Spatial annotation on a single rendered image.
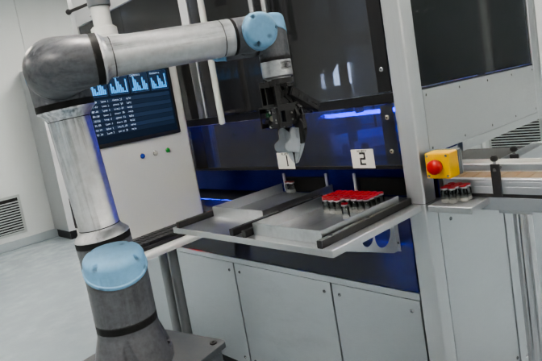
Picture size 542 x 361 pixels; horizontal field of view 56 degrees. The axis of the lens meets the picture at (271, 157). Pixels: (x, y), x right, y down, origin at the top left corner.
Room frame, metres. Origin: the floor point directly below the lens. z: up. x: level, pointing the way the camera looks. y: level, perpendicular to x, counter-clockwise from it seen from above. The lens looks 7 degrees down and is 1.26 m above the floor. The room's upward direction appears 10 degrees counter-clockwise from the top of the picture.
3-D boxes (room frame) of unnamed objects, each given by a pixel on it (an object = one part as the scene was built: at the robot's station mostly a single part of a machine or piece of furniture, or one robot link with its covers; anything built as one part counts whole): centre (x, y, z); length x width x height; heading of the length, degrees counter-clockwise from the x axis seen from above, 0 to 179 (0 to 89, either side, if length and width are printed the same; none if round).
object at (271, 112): (1.24, -0.04, 1.24); 0.09 x 0.08 x 0.12; 132
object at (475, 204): (1.40, -0.51, 0.87); 0.14 x 0.13 x 0.02; 132
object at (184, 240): (1.88, 0.44, 0.79); 0.45 x 0.28 x 0.03; 137
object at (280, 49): (1.24, -0.05, 1.39); 0.09 x 0.08 x 0.11; 113
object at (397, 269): (2.19, 0.30, 0.73); 1.98 x 0.01 x 0.25; 42
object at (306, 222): (1.41, -0.13, 0.90); 0.34 x 0.26 x 0.04; 132
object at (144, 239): (1.86, 0.42, 0.82); 0.40 x 0.14 x 0.02; 137
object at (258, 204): (1.74, 0.02, 0.90); 0.34 x 0.26 x 0.04; 132
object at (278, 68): (1.24, -0.05, 1.32); 0.08 x 0.08 x 0.05
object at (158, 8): (2.35, 0.43, 1.51); 0.49 x 0.01 x 0.59; 42
